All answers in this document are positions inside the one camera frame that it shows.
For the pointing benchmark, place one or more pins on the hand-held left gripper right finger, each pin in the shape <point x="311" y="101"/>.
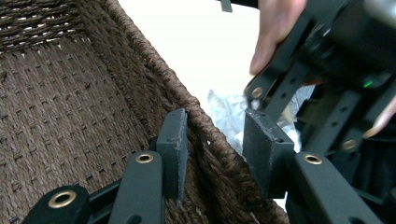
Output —
<point x="266" y="149"/>

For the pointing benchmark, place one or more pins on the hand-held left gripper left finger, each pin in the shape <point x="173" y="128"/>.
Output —
<point x="172" y="152"/>

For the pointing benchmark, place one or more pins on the white textured cloth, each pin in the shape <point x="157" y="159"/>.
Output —
<point x="227" y="118"/>

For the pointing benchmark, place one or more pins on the brown woven basket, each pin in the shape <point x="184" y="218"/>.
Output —
<point x="77" y="112"/>

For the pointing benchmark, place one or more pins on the grey tape strip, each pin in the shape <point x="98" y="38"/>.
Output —
<point x="226" y="4"/>

